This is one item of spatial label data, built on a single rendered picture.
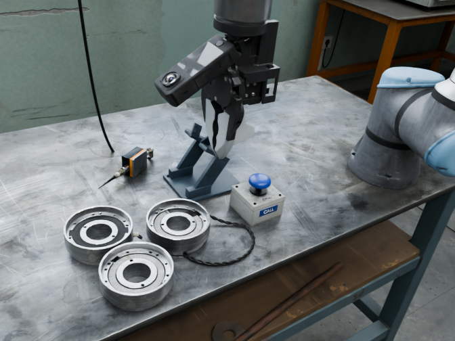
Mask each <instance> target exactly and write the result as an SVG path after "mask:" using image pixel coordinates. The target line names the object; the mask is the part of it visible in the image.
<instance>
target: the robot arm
mask: <svg viewBox="0 0 455 341"><path fill-rule="evenodd" d="M271 10H272V0H214V4H213V13H214V14H215V15H214V20H213V27H214V28H215V29H216V30H218V31H220V32H223V33H225V38H224V37H222V36H221V35H219V34H216V35H215V36H214V37H212V38H211V39H209V40H208V41H207V42H206V43H204V44H203V45H201V46H200V47H199V48H198V49H196V50H195V51H193V52H192V53H191V54H190V55H188V56H187V57H186V58H184V59H183V60H182V61H180V62H179V63H178V64H176V65H175V66H174V67H172V68H171V69H170V70H168V71H167V72H165V73H164V74H163V75H162V76H160V77H159V78H157V79H156V80H155V81H154V85H155V87H156V89H157V90H158V92H159V93H160V95H161V96H162V97H163V98H164V99H165V100H166V101H167V102H168V103H169V104H170V105H171V106H173V107H178V106H179V105H181V104H182V103H183V102H184V101H185V100H187V99H188V98H190V97H191V96H193V94H195V93H196V92H197V91H199V90H200V89H202V91H201V102H202V111H203V116H204V121H205V124H206V129H207V135H208V137H209V141H210V144H211V148H212V150H213V151H214V153H215V155H216V157H218V158H219V159H224V158H225V157H226V156H227V155H228V153H229V152H230V150H231V148H232V146H233V145H236V144H237V143H240V142H241V141H244V140H245V139H248V138H249V137H251V136H252V135H253V133H254V132H255V126H254V125H253V124H251V123H248V122H245V115H246V112H245V110H244V106H243V105H246V104H248V105H253V104H259V103H260V102H261V103H262V104H267V103H271V102H274V101H275V99H276V91H277V86H278V78H279V73H280V67H278V66H276V65H275V64H274V63H273V60H274V52H275V46H276V38H277V33H278V24H279V21H277V20H270V19H269V18H270V15H271ZM271 78H275V83H274V92H273V94H271V95H265V94H268V93H269V87H267V80H268V79H271ZM377 87H378V89H377V91H376V95H375V98H374V103H373V105H372V109H371V112H370V116H369V119H368V123H367V126H366V130H365V133H364V134H363V135H362V137H361V138H360V140H359V141H358V142H357V143H356V145H355V147H354V148H353V149H352V151H351V153H350V155H349V159H348V166H349V169H350V170H351V172H352V173H353V174H354V175H355V176H357V177H358V178H360V179H361V180H363V181H365V182H367V183H369V184H371V185H375V186H377V187H382V188H386V189H406V188H409V187H412V186H413V185H414V184H415V183H416V182H417V180H418V176H419V174H420V158H422V159H423V160H424V161H425V163H426V164H427V165H428V166H430V167H432V168H434V169H435V170H436V171H437V172H439V173H440V174H442V175H444V176H447V177H455V68H454V70H453V72H452V74H451V76H450V78H449V79H447V80H445V78H444V76H442V75H441V74H439V73H437V72H434V71H430V70H425V69H421V68H411V67H394V68H389V69H387V70H386V71H384V72H383V74H382V77H381V80H380V82H379V84H378V85H377Z"/></svg>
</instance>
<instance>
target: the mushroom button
mask: <svg viewBox="0 0 455 341"><path fill-rule="evenodd" d="M248 182H249V184H250V185H251V186H252V187H254V188H255V189H256V190H257V191H261V190H262V189H266V188H268V187H269V186H270V185H271V179H270V178H269V177H268V176H267V175H265V174H262V173H255V174H252V175H251V176H250V177H249V179H248Z"/></svg>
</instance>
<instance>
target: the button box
mask: <svg viewBox="0 0 455 341"><path fill-rule="evenodd" d="M284 200H285V196H284V195H283V194H282V193H281V192H279V191H278V190H277V189H276V188H275V187H274V186H273V185H272V184H271V185H270V186H269V187H268V188H266V189H262V190H261V191H257V190H256V189H255V188H254V187H252V186H251V185H250V184H249V182H248V181H246V182H244V183H239V184H237V185H233V186H232V190H231V196H230V206H231V207H232V208H233V209H234V210H235V211H236V212H237V213H238V214H239V215H240V216H241V217H242V218H243V219H244V220H245V221H246V222H247V223H248V224H249V225H250V226H251V227H253V226H255V225H258V224H260V223H264V222H266V221H269V220H271V219H274V218H276V217H280V216H282V210H283V206H284Z"/></svg>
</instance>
